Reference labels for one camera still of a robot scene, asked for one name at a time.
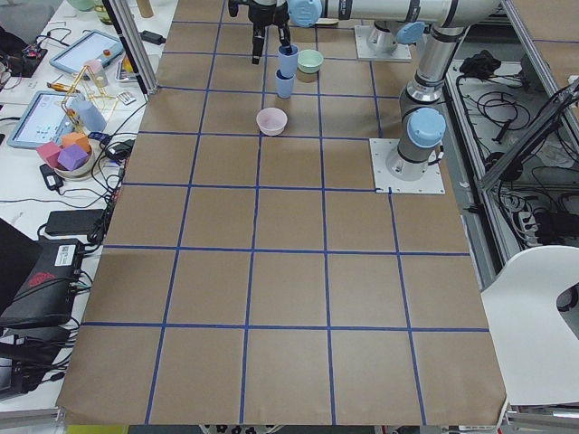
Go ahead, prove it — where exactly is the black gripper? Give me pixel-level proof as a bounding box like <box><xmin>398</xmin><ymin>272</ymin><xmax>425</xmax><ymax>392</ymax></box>
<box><xmin>227</xmin><ymin>0</ymin><xmax>292</xmax><ymax>64</ymax></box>

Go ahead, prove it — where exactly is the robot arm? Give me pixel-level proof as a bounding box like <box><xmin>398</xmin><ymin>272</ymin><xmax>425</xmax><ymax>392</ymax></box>
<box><xmin>244</xmin><ymin>0</ymin><xmax>498</xmax><ymax>181</ymax></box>

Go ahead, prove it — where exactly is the green bowl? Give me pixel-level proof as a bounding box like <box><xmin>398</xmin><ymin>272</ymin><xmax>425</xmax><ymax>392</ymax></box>
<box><xmin>298</xmin><ymin>49</ymin><xmax>324</xmax><ymax>74</ymax></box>

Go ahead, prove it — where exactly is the pink bowl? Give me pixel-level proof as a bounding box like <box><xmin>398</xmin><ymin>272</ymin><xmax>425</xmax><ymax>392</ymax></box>
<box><xmin>256</xmin><ymin>107</ymin><xmax>288</xmax><ymax>137</ymax></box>

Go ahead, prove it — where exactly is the teach pendant tablet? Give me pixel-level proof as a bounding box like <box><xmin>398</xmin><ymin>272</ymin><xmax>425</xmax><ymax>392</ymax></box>
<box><xmin>7</xmin><ymin>90</ymin><xmax>74</xmax><ymax>149</ymax></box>
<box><xmin>49</xmin><ymin>30</ymin><xmax>124</xmax><ymax>74</ymax></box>

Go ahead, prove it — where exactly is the tall blue cup on desk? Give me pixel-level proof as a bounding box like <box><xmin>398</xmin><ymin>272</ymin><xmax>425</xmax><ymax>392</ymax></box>
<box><xmin>76</xmin><ymin>100</ymin><xmax>107</xmax><ymax>132</ymax></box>

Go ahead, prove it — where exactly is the bowl of coloured foam blocks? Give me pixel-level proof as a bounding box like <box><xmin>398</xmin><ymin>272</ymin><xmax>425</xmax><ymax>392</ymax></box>
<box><xmin>36</xmin><ymin>132</ymin><xmax>96</xmax><ymax>180</ymax></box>

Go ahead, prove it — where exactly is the black power adapter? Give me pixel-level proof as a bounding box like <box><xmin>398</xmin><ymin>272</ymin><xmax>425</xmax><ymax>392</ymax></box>
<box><xmin>39</xmin><ymin>164</ymin><xmax>63</xmax><ymax>191</ymax></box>

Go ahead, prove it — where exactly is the black laptop computer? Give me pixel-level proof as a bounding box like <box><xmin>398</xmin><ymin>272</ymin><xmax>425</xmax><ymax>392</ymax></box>
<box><xmin>1</xmin><ymin>221</ymin><xmax>82</xmax><ymax>329</ymax></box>

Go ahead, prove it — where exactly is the white chair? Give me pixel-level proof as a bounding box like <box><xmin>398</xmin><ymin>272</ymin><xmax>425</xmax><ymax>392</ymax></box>
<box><xmin>481</xmin><ymin>246</ymin><xmax>578</xmax><ymax>406</ymax></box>

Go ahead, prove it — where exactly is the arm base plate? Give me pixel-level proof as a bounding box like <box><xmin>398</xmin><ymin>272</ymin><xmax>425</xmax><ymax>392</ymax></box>
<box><xmin>369</xmin><ymin>138</ymin><xmax>445</xmax><ymax>194</ymax></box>
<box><xmin>355</xmin><ymin>25</ymin><xmax>412</xmax><ymax>63</ymax></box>

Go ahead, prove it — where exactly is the aluminium frame post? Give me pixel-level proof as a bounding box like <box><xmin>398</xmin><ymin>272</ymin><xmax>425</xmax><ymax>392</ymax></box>
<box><xmin>105</xmin><ymin>0</ymin><xmax>158</xmax><ymax>95</ymax></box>

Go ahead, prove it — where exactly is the gold wire rack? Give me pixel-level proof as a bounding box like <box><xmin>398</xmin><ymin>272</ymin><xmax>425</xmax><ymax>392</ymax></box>
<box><xmin>62</xmin><ymin>60</ymin><xmax>119</xmax><ymax>132</ymax></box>

